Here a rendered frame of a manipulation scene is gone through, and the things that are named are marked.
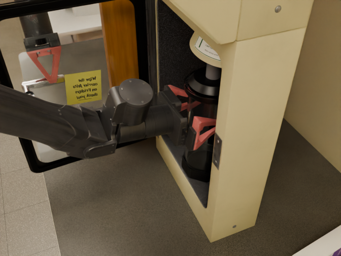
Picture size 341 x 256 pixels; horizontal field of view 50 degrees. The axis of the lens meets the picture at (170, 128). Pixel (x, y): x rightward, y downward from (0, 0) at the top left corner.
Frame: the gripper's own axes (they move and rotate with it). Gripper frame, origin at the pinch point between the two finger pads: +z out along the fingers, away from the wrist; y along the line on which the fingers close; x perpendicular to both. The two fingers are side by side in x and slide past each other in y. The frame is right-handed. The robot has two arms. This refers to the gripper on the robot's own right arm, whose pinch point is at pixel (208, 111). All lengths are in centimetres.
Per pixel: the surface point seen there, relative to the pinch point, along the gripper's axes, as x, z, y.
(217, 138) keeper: -4.1, -6.2, -12.5
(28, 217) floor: 122, -36, 90
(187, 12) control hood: -26.4, -16.3, -14.4
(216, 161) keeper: 0.7, -5.6, -13.1
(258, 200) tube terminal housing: 13.7, 6.6, -14.3
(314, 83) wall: 4.1, 39.1, 8.9
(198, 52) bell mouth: -14.2, -5.5, -1.2
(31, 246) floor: 122, -37, 71
